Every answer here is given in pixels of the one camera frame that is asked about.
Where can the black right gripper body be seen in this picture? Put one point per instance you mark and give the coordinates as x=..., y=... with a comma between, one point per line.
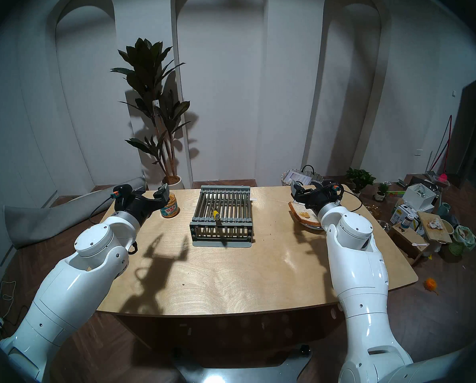
x=321, y=196

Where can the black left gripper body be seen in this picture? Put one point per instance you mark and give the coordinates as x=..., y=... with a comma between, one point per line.
x=136, y=204

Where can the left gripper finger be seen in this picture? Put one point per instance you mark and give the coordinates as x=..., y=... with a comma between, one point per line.
x=163, y=195
x=140, y=188

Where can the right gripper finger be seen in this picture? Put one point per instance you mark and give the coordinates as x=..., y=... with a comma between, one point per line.
x=302, y=184
x=297, y=194

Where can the tall potted leafy plant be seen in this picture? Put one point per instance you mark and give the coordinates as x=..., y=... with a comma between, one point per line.
x=150, y=67

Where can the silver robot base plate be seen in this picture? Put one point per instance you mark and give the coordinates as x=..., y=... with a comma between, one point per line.
x=258, y=372

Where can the dark wooden door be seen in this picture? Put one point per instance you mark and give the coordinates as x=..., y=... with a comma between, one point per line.
x=467, y=127

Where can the orange fuzzy ball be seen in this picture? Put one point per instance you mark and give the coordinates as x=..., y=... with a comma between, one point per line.
x=430, y=283

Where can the wooden cutting board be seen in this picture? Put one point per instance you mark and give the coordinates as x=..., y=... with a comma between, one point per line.
x=433, y=226

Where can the open peanut butter jar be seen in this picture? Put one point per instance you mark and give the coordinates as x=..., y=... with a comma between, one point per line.
x=170, y=206

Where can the pale green mug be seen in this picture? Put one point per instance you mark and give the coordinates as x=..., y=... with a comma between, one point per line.
x=446, y=208

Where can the clear glass bowl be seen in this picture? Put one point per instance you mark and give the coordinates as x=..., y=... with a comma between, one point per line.
x=373, y=210

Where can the grey slatted dish rack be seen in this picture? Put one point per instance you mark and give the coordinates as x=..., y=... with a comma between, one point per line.
x=222, y=214

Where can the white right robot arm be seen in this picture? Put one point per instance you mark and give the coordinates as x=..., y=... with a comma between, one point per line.
x=361, y=282

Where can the blue striped white bowl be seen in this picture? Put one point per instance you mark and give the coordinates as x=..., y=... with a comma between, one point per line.
x=310, y=226

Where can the white printed carton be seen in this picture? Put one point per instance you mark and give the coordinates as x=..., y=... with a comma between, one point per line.
x=399, y=215

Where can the white bread slice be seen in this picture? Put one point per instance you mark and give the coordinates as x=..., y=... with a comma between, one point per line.
x=304, y=215

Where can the white square box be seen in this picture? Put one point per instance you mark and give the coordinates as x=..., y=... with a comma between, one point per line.
x=417, y=196

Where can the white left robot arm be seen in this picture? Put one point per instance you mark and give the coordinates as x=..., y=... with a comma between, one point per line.
x=74, y=282

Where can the tiny potted plant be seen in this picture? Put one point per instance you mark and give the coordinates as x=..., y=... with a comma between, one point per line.
x=381, y=191

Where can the small bushy potted plant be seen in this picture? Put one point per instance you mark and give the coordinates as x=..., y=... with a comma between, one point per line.
x=359, y=176

